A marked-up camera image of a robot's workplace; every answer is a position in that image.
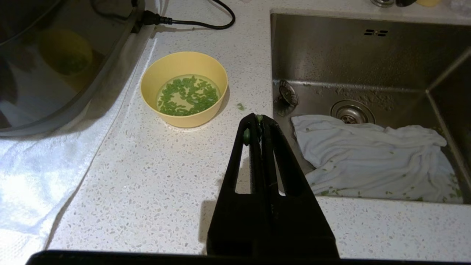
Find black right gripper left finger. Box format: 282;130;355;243
206;113;273;258

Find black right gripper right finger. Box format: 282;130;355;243
261;115;339;258

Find chopped green vegetable bits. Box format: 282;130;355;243
157;75;220;117

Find yellow bowl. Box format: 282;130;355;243
139;51;229;129

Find white towel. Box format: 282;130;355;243
0;22;163;265

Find black rice cooker body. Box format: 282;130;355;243
0;0;146;138

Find white cloth in sink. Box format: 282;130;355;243
290;114;464;204

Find round sink drain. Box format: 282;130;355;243
330;100;376;125

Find metal drain strainer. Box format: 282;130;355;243
278;79;300;107

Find stainless steel sink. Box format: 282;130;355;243
270;10;471;205

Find black power cord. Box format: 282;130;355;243
141;0;236;31

